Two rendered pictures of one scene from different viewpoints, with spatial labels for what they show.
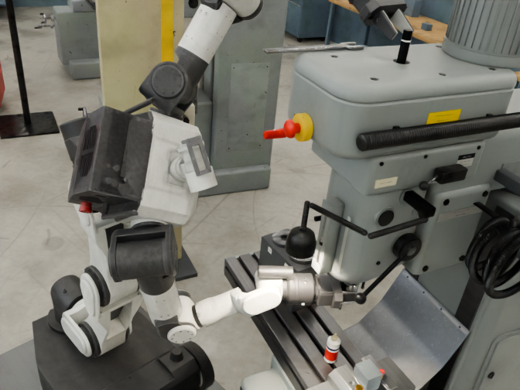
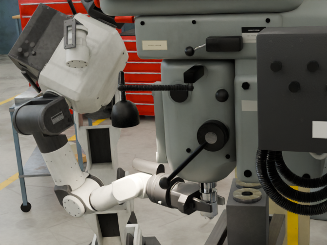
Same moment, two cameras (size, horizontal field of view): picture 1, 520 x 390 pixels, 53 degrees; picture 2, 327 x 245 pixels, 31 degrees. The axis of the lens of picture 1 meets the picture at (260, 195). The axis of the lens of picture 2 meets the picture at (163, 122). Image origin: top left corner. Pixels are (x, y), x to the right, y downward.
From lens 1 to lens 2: 1.31 m
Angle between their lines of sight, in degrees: 47
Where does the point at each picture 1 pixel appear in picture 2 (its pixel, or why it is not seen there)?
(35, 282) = not seen: outside the picture
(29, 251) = (185, 228)
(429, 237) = (239, 129)
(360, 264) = (171, 147)
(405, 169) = (173, 34)
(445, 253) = not seen: hidden behind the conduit
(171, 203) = (65, 79)
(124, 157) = (40, 38)
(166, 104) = (86, 6)
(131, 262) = (23, 115)
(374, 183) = (141, 44)
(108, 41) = not seen: hidden behind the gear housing
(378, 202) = (168, 73)
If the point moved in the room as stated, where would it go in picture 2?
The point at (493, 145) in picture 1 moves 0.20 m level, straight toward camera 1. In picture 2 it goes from (299, 23) to (208, 33)
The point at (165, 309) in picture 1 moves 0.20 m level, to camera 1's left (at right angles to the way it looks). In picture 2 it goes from (56, 173) to (23, 159)
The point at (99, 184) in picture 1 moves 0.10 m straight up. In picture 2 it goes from (15, 52) to (11, 19)
